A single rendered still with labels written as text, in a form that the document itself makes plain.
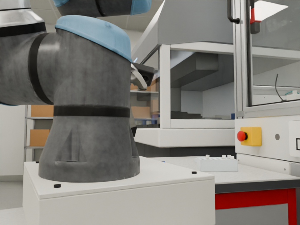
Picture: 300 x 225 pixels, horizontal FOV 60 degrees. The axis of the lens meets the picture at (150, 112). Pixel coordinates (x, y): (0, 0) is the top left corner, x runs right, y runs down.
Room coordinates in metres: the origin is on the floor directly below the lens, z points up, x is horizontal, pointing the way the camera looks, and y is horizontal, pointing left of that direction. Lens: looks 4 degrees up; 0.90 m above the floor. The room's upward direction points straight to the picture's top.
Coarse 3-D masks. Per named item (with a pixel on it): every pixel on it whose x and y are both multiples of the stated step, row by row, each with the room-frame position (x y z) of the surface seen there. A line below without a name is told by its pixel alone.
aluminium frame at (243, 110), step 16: (240, 0) 1.08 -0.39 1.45; (240, 16) 1.08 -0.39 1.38; (240, 32) 1.08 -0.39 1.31; (240, 48) 1.09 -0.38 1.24; (240, 64) 1.09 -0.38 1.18; (240, 80) 1.09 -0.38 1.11; (240, 96) 1.09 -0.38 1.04; (240, 112) 1.09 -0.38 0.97; (256, 112) 1.00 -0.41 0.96; (272, 112) 0.91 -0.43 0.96; (288, 112) 0.84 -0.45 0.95
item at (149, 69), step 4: (136, 64) 0.61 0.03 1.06; (140, 64) 0.61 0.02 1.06; (140, 68) 0.60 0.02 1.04; (144, 68) 0.60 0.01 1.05; (148, 68) 0.61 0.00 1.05; (152, 68) 0.61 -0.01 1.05; (140, 72) 0.60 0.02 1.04; (144, 72) 0.60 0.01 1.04; (148, 72) 0.60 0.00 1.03; (152, 72) 0.60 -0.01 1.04; (144, 76) 0.61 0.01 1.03; (148, 76) 0.61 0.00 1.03; (152, 76) 0.61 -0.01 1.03; (148, 80) 0.62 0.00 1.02; (148, 84) 0.63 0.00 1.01
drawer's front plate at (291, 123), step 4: (288, 124) 0.82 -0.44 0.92; (292, 124) 0.80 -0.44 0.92; (296, 124) 0.79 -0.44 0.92; (292, 128) 0.80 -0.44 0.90; (296, 128) 0.79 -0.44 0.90; (292, 132) 0.80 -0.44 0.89; (296, 132) 0.79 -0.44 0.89; (292, 136) 0.80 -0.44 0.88; (296, 136) 0.79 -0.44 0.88; (292, 140) 0.80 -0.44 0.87; (292, 144) 0.80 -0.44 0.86; (292, 148) 0.81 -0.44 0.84; (292, 152) 0.81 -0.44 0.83; (296, 152) 0.79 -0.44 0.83; (296, 156) 0.79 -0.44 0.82
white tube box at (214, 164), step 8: (200, 160) 0.88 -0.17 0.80; (208, 160) 0.88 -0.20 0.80; (216, 160) 0.88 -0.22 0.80; (224, 160) 0.88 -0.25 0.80; (232, 160) 0.88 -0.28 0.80; (200, 168) 0.88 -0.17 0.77; (208, 168) 0.88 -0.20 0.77; (216, 168) 0.88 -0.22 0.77; (224, 168) 0.88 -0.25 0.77; (232, 168) 0.88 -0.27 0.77
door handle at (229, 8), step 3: (228, 0) 1.08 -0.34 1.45; (228, 3) 1.08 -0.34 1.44; (228, 6) 1.08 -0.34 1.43; (228, 9) 1.08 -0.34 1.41; (228, 12) 1.08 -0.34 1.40; (228, 15) 1.08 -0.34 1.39; (228, 18) 1.09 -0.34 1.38; (231, 18) 1.08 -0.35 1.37; (237, 18) 1.09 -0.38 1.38; (231, 21) 1.09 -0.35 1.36; (234, 21) 1.09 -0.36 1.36; (237, 21) 1.09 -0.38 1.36
